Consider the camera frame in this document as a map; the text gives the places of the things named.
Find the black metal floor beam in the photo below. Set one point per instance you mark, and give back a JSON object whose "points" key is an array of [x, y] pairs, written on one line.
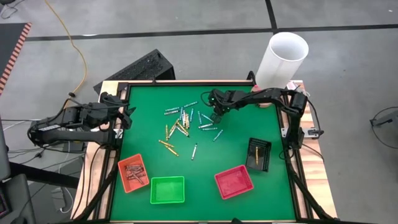
{"points": [[43, 175]]}

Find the pink card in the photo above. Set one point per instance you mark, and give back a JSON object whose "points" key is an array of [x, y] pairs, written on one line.
{"points": [[291, 84]]}

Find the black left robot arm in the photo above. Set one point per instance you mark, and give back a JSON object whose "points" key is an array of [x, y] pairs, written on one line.
{"points": [[62, 135]]}

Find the black mat orange striped edge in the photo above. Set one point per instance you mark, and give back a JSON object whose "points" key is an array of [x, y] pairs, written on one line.
{"points": [[9, 46]]}

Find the green plastic basket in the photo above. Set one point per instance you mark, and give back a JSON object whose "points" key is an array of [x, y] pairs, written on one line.
{"points": [[168, 190]]}

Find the black plastic basket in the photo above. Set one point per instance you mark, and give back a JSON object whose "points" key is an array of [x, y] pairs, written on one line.
{"points": [[265, 155]]}

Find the green table mat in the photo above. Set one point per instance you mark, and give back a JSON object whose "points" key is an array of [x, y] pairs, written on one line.
{"points": [[205, 211]]}

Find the orange plastic basket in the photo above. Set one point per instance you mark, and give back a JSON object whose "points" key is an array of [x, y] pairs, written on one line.
{"points": [[133, 187]]}

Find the black frame bracket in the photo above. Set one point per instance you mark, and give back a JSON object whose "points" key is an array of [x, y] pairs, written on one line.
{"points": [[251, 76], [154, 81]]}

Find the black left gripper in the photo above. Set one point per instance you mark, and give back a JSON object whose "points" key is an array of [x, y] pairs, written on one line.
{"points": [[102, 113]]}

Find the red plastic basket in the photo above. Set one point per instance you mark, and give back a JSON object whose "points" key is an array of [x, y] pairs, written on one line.
{"points": [[234, 182]]}

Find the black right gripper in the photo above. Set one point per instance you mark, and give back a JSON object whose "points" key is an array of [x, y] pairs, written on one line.
{"points": [[221, 101]]}

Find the silver metal bracket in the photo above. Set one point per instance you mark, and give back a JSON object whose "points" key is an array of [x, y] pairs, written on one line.
{"points": [[312, 133]]}

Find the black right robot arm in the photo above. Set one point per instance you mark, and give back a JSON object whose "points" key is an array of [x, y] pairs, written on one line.
{"points": [[280, 93]]}

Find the round wooden lamp base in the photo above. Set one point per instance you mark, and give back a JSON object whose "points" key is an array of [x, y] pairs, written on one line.
{"points": [[265, 105]]}

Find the white cylindrical lamp shade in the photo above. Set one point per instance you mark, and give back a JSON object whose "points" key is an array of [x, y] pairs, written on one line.
{"points": [[280, 68]]}

